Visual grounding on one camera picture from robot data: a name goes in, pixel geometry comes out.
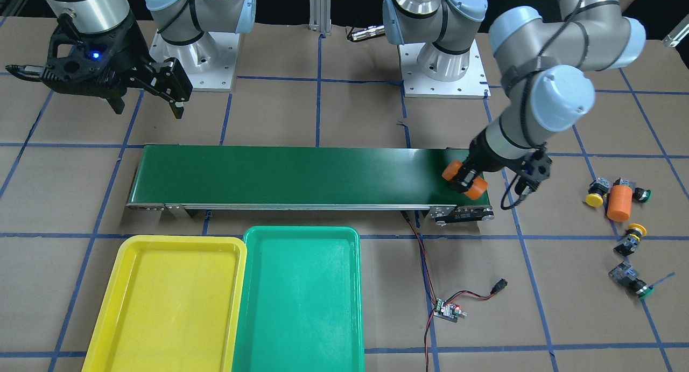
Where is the yellow push button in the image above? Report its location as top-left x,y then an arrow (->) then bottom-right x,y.
583,177 -> 612,208
613,223 -> 648,256

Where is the yellow tray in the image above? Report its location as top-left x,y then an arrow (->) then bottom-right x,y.
83,235 -> 248,371

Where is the green tray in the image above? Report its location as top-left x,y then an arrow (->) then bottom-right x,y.
232,226 -> 365,371

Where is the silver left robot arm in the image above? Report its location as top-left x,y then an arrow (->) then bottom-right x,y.
382,0 -> 646,199

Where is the orange cylinder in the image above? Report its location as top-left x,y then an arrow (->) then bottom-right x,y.
606,185 -> 633,222
441,159 -> 489,200

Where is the green push button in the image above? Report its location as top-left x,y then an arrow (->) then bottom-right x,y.
608,262 -> 655,299
614,177 -> 652,203

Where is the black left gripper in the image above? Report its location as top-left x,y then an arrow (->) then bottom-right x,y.
448,136 -> 553,198

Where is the small motor controller board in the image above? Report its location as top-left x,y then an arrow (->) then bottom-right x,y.
433,298 -> 467,323

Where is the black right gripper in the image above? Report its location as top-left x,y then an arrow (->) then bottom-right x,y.
5,11 -> 193,120

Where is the green conveyor belt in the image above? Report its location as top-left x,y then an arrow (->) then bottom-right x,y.
127,145 -> 494,226

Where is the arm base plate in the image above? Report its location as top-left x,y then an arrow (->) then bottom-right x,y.
398,40 -> 490,99
150,32 -> 243,92

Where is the red black wire with plug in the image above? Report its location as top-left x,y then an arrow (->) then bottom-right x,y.
400,210 -> 508,372

